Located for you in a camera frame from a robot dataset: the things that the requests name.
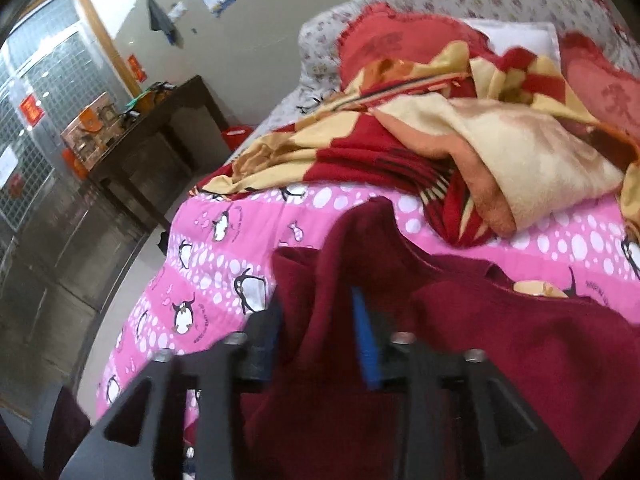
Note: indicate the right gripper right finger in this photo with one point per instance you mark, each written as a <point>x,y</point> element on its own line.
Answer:
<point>459,417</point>

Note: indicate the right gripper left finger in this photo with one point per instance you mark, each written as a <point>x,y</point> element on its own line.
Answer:
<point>141,436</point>

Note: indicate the dark red sweater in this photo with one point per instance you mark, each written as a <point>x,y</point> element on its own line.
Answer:
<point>573,360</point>

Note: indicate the pink penguin quilt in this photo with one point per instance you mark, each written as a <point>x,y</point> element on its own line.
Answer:
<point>217,272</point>

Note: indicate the red and yellow blanket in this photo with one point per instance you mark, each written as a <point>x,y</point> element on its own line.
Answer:
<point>489,144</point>

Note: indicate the dark wooden side table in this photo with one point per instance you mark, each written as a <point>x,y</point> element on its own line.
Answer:
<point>178,139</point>

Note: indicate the red plastic basin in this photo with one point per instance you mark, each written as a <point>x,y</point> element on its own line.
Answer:
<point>234,136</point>

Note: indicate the right red heart pillow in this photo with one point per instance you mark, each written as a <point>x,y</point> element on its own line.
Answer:
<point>610,95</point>

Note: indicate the red heart pillow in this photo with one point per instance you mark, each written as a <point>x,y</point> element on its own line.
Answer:
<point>610,95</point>
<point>382,32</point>

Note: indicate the white pillow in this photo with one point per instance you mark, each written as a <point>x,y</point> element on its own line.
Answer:
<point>540,38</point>

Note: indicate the left red heart pillow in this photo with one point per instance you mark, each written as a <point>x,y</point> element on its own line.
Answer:
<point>382,32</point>

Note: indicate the floral padded headboard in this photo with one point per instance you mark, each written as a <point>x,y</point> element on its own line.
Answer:
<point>317,38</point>

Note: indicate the dark cloth hanging on wall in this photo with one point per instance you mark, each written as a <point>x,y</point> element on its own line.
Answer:
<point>159,21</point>

